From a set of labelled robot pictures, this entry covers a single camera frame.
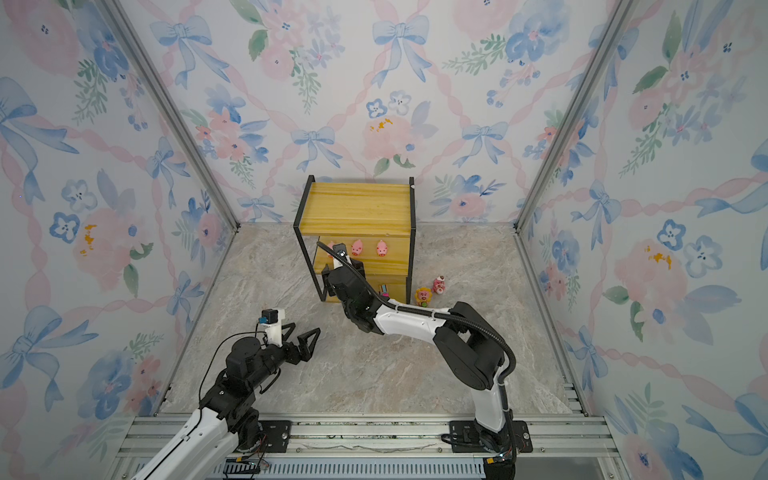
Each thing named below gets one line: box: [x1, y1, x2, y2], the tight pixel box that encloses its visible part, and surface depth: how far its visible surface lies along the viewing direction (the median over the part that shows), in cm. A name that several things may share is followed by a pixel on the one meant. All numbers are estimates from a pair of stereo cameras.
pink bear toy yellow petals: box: [414, 287, 433, 308], surface depth 97 cm
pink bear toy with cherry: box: [432, 275, 446, 295], surface depth 100 cm
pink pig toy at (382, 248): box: [376, 240, 389, 257], surface depth 90 cm
